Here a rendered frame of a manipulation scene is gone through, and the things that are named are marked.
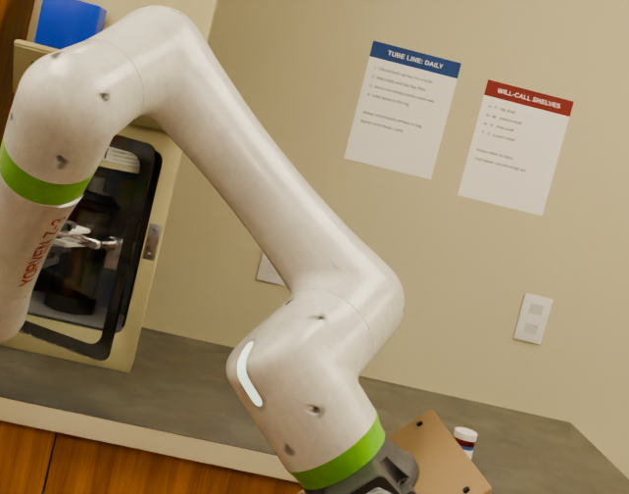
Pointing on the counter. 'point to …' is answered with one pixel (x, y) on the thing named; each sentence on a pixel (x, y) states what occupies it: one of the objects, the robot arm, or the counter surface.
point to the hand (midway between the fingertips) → (71, 236)
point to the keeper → (152, 241)
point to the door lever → (90, 241)
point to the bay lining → (141, 236)
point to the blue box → (68, 23)
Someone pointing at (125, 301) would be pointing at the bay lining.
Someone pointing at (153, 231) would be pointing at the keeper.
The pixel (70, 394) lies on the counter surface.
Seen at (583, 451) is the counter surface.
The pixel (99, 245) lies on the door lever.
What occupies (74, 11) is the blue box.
